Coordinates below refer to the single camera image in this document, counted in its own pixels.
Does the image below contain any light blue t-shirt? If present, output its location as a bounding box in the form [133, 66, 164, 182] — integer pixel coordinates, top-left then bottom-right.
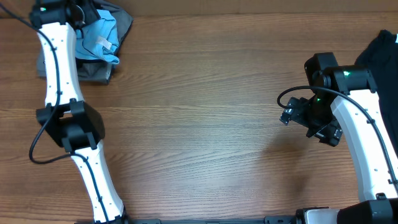
[75, 9, 119, 65]

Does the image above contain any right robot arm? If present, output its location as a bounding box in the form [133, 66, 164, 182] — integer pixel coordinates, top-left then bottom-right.
[301, 52, 397, 223]

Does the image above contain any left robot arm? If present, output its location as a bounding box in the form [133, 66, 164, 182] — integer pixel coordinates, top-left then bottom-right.
[29, 1, 130, 223]

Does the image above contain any black garment at right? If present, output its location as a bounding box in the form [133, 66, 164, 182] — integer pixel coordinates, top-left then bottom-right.
[355, 30, 397, 149]

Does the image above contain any grey folded garment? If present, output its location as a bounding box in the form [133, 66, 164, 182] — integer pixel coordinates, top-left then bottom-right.
[29, 0, 134, 84]

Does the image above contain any black folded garment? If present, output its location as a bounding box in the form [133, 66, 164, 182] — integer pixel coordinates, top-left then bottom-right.
[70, 0, 101, 64]

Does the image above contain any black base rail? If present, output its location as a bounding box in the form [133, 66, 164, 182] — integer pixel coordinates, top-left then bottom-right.
[127, 215, 305, 224]

